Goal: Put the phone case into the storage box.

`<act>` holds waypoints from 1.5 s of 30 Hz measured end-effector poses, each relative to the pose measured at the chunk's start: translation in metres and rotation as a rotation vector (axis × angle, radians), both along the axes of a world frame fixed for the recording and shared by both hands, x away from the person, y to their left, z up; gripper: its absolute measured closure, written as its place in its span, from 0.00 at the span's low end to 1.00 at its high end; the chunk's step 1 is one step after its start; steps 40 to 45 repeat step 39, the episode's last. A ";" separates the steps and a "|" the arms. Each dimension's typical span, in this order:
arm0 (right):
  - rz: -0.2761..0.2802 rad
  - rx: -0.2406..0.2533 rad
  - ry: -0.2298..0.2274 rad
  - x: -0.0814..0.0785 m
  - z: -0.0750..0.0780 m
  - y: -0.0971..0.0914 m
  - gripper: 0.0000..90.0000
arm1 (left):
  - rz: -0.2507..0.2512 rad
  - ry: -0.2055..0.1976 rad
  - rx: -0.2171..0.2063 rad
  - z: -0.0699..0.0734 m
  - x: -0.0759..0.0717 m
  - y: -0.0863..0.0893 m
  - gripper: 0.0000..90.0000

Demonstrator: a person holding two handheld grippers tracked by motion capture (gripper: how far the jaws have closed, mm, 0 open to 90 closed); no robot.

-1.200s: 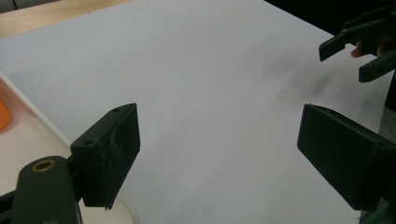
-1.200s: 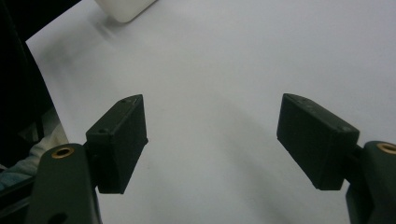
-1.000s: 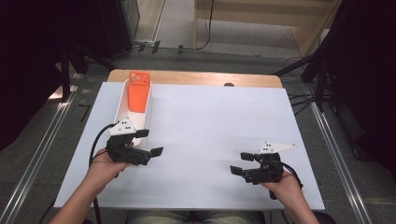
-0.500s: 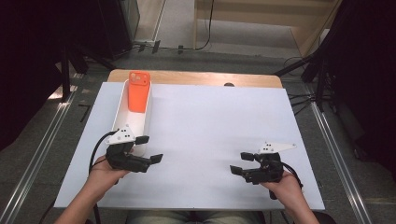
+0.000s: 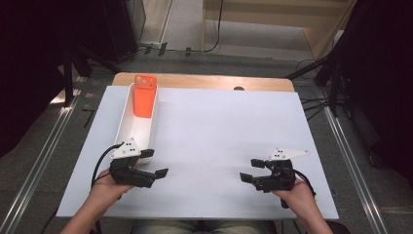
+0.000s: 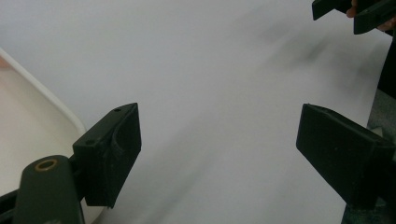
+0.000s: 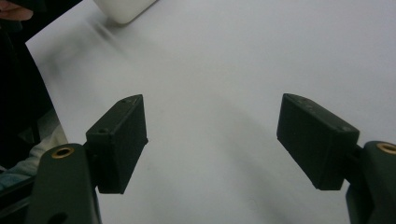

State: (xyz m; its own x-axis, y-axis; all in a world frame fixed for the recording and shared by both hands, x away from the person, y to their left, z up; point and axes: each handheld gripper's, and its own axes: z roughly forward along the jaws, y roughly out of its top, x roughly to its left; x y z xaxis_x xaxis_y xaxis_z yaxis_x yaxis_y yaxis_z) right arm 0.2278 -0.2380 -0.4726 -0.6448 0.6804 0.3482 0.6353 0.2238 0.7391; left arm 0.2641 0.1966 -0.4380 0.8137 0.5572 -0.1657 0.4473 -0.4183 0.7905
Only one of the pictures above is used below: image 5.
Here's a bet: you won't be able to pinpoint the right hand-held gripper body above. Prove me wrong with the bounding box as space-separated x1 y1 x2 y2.
252 147 310 193

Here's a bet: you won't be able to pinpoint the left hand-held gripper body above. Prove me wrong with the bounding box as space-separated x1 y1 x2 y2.
108 136 157 189

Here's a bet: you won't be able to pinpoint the white plastic bin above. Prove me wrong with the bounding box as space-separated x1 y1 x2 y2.
113 81 161 165

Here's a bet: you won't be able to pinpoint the orange phone case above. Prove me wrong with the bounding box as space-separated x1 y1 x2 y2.
132 73 158 119

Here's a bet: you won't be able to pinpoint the person's right hand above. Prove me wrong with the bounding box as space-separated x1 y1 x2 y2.
271 177 317 215

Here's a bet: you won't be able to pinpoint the person's left hand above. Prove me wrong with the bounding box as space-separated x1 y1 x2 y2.
89 169 134 213

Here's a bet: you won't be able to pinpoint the white board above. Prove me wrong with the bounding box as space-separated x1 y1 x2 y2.
56 85 340 220

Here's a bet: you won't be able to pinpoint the person's legs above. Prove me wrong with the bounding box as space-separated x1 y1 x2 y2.
131 218 277 234

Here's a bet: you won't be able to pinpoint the wooden table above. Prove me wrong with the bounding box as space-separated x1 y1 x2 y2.
111 71 296 93

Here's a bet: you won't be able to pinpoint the black metal stand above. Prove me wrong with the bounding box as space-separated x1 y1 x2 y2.
62 42 121 106
285 48 345 118

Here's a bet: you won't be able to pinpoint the black cabinet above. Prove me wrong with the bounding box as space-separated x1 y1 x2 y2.
96 0 147 62

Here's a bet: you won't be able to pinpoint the dark curtain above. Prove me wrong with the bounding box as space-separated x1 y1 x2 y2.
0 0 105 157
337 0 413 183

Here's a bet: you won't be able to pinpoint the right hand-held gripper cable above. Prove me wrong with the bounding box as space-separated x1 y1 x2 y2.
293 169 318 198

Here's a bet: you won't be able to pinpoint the hand-held gripper cable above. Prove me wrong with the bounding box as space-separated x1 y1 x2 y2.
91 142 125 189
293 169 318 198

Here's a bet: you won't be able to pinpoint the left hand-held gripper cable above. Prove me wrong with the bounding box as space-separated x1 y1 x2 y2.
91 142 125 189

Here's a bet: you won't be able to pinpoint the metal floor rail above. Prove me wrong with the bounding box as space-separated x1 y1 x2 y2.
322 105 391 234
0 96 81 234

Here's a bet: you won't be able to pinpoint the black floor cable bundle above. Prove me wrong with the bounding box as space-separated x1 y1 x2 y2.
298 58 332 121

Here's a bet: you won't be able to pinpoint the light wooden frame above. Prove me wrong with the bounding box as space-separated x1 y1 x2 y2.
201 0 358 61

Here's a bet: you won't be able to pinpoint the black hanging cable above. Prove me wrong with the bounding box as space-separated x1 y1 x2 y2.
194 0 225 54

